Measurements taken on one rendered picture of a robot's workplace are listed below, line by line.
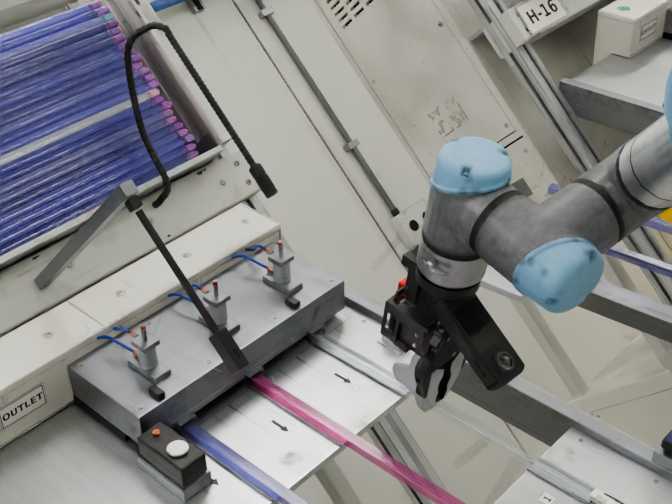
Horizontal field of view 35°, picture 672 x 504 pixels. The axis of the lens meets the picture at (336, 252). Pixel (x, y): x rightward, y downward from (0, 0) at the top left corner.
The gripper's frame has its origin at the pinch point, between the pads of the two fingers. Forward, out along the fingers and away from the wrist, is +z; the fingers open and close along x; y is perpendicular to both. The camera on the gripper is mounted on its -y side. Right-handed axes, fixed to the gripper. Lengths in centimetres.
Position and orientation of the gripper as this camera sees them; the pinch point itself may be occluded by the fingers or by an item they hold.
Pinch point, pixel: (435, 402)
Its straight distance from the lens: 127.8
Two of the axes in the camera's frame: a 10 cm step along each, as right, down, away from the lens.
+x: -6.8, 4.3, -6.0
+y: -7.3, -5.0, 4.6
